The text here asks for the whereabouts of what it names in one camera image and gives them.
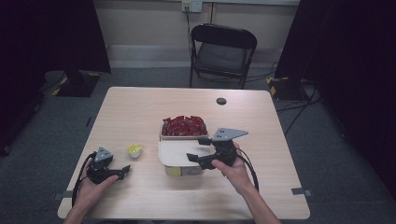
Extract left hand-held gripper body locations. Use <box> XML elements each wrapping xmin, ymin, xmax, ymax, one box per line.
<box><xmin>86</xmin><ymin>147</ymin><xmax>115</xmax><ymax>185</ymax></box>

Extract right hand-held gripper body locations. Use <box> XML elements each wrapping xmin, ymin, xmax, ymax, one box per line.
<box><xmin>201</xmin><ymin>127</ymin><xmax>249</xmax><ymax>171</ymax></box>

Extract yellow jelly cup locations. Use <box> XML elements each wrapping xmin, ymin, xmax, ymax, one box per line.
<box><xmin>126</xmin><ymin>143</ymin><xmax>144</xmax><ymax>160</ymax></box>

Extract white box lid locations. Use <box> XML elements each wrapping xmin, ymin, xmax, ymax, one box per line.
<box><xmin>158</xmin><ymin>138</ymin><xmax>211</xmax><ymax>168</ymax></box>

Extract clear plastic storage box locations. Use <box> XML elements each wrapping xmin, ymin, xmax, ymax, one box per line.
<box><xmin>158</xmin><ymin>119</ymin><xmax>211</xmax><ymax>177</ymax></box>

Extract person's left hand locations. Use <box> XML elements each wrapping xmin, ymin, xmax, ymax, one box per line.
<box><xmin>73</xmin><ymin>160</ymin><xmax>120</xmax><ymax>213</ymax></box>

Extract person's right hand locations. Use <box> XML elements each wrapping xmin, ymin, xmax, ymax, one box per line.
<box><xmin>211</xmin><ymin>141</ymin><xmax>255</xmax><ymax>196</ymax></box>

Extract heap of yellow jelly cups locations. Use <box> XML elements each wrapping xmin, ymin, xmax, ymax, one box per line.
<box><xmin>164</xmin><ymin>166</ymin><xmax>183</xmax><ymax>177</ymax></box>

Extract pile of red snack packets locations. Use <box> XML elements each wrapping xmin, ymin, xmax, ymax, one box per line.
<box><xmin>161</xmin><ymin>115</ymin><xmax>208</xmax><ymax>137</ymax></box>

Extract grey tape strip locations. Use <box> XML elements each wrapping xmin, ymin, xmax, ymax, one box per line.
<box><xmin>290</xmin><ymin>187</ymin><xmax>313</xmax><ymax>197</ymax></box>
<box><xmin>52</xmin><ymin>190</ymin><xmax>75</xmax><ymax>202</ymax></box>

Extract black stand base yellow tape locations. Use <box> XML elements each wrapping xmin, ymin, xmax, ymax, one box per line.
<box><xmin>266</xmin><ymin>76</ymin><xmax>310</xmax><ymax>102</ymax></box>
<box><xmin>51</xmin><ymin>70</ymin><xmax>103</xmax><ymax>98</ymax></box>

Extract black folding chair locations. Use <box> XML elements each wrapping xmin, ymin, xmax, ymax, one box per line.
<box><xmin>189</xmin><ymin>23</ymin><xmax>259</xmax><ymax>91</ymax></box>

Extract dark curtain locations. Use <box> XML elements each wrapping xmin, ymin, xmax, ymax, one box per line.
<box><xmin>275</xmin><ymin>0</ymin><xmax>396</xmax><ymax>200</ymax></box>
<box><xmin>0</xmin><ymin>0</ymin><xmax>112</xmax><ymax>157</ymax></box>

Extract left hand-held gripper black cable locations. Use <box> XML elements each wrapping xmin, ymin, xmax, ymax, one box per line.
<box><xmin>71</xmin><ymin>151</ymin><xmax>98</xmax><ymax>207</ymax></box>

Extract hand-held gripper black cable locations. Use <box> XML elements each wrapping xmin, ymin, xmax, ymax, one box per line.
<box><xmin>234</xmin><ymin>147</ymin><xmax>261</xmax><ymax>192</ymax></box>
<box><xmin>71</xmin><ymin>151</ymin><xmax>98</xmax><ymax>207</ymax></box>

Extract right hand-held gripper black cable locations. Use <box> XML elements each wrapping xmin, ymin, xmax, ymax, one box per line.
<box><xmin>234</xmin><ymin>147</ymin><xmax>261</xmax><ymax>192</ymax></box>

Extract black floor cables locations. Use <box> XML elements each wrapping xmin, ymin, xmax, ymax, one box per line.
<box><xmin>275</xmin><ymin>88</ymin><xmax>323</xmax><ymax>136</ymax></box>

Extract black cable from wall socket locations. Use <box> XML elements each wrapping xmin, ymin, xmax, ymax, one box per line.
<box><xmin>185</xmin><ymin>7</ymin><xmax>193</xmax><ymax>50</ymax></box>

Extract white wall socket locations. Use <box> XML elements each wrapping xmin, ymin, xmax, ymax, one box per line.
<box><xmin>181</xmin><ymin>0</ymin><xmax>204</xmax><ymax>14</ymax></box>

